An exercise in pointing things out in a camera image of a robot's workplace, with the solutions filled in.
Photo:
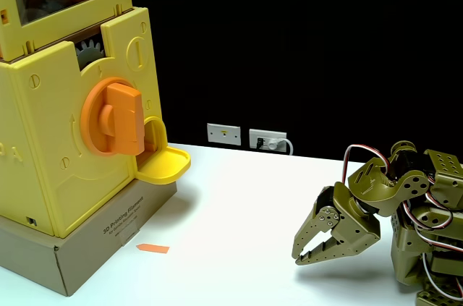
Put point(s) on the orange paper arrow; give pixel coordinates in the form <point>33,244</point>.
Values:
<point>153,249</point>

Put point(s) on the white wall socket with plugs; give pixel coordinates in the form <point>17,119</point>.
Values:
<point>279,135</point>

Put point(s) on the yellow dispensing tray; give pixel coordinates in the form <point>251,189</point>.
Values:
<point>162,165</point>

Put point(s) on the yellow toy vending machine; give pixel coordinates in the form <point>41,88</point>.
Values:
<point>43,121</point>

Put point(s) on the brown cardboard box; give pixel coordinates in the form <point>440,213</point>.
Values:
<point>90,248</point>

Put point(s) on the grey gear wheel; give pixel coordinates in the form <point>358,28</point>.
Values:
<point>88,54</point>

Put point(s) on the black plug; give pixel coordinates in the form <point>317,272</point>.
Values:
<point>259,143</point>

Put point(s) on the orange turn knob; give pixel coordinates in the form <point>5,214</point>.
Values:
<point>123,118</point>

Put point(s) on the white wall socket plate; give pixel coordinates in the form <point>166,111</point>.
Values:
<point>224,134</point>

